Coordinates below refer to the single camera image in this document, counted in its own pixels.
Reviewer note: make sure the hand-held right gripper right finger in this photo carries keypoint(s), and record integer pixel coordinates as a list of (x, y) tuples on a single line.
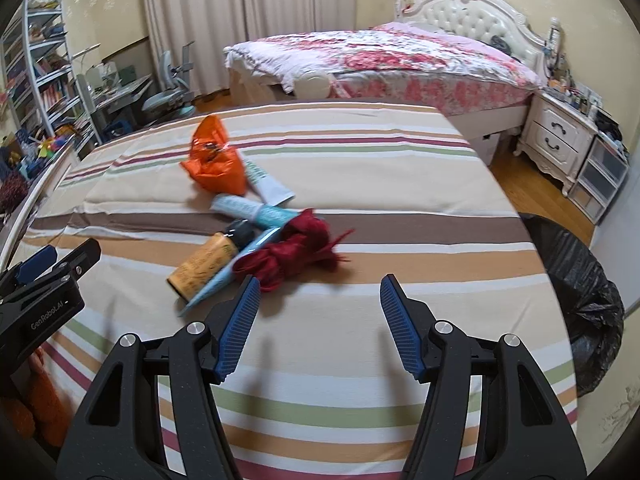
[(400, 325)]

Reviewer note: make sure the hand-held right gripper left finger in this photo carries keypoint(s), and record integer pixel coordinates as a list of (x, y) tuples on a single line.
[(240, 325)]

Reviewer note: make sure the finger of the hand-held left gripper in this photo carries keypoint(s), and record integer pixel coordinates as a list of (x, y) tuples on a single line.
[(75, 260), (35, 262)]

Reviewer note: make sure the blue and white tube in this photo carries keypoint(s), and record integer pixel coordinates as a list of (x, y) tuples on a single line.
[(225, 277)]

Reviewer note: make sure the dark bottle with gold label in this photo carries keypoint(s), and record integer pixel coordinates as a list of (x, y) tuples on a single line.
[(205, 265)]

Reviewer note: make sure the dark red ribbon bundle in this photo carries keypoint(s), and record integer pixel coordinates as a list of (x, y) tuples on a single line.
[(295, 250)]

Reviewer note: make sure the white tube with teal print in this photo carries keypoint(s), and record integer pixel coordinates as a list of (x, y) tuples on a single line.
[(267, 185)]

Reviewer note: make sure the orange printed plastic bag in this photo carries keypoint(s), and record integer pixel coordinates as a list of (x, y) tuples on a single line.
[(217, 160)]

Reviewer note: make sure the trash bin with black bag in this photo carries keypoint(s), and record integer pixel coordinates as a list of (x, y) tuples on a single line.
[(575, 300)]

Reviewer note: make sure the person's left forearm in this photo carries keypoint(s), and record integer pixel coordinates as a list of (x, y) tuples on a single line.
[(35, 405)]

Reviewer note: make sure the dark red fluffy duster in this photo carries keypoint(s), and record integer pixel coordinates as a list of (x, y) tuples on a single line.
[(12, 192)]

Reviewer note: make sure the pile of colourful toys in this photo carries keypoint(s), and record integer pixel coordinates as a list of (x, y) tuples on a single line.
[(30, 155)]

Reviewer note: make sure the blue plastic stool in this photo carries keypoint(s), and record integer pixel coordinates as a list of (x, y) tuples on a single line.
[(122, 125)]

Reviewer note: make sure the striped tablecloth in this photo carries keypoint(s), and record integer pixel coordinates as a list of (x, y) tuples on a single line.
[(350, 185)]

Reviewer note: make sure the grey study desk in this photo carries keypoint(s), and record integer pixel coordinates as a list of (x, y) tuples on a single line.
[(122, 95)]

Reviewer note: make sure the grey desk chair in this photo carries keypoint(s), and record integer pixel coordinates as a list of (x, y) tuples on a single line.
[(170, 95)]

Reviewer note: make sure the white bookshelf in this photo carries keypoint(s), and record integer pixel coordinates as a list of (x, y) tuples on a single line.
[(40, 70)]

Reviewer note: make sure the white cardboard box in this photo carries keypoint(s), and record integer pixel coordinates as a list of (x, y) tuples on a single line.
[(487, 145)]

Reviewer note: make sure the white nightstand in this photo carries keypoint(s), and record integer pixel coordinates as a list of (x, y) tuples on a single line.
[(555, 135)]

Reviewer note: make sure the clear plastic drawer unit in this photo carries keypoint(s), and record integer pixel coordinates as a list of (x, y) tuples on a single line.
[(602, 175)]

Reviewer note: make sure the beige curtain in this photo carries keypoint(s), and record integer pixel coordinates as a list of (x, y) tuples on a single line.
[(190, 25), (300, 0)]

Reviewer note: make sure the pink floral blanket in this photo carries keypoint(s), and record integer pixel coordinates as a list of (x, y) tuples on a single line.
[(375, 55)]

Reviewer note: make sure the black clutter on drawer unit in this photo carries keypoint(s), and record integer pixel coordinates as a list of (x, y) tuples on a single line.
[(610, 127)]

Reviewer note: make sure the clutter of small bottles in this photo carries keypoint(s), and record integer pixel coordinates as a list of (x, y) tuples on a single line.
[(570, 85)]

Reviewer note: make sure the dark item on pillow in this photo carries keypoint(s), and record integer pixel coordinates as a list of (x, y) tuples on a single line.
[(500, 42)]

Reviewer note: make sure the white upholstered bed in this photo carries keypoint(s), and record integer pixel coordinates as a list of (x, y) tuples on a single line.
[(475, 20)]

